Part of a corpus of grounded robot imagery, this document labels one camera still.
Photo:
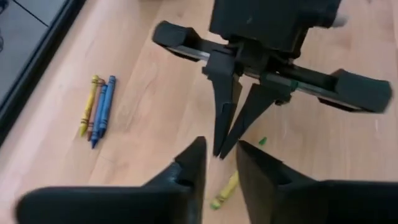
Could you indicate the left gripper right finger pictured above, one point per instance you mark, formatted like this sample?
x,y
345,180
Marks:
x,y
326,203

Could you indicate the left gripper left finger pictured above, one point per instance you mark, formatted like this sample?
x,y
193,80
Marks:
x,y
109,205

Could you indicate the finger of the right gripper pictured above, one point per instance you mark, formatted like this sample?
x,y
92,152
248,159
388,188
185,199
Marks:
x,y
224,93
255,105

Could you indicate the green crayon tip fragment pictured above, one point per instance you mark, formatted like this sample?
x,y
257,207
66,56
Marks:
x,y
263,141

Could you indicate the green crayon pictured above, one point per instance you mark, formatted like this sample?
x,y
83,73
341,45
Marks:
x,y
225,191

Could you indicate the brown crayon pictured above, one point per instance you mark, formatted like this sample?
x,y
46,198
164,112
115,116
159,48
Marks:
x,y
100,82

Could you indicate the yellow crayon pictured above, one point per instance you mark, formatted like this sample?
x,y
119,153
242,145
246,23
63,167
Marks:
x,y
89,104

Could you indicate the black aluminium frame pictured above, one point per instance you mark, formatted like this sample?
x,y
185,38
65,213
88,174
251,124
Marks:
x,y
31,79

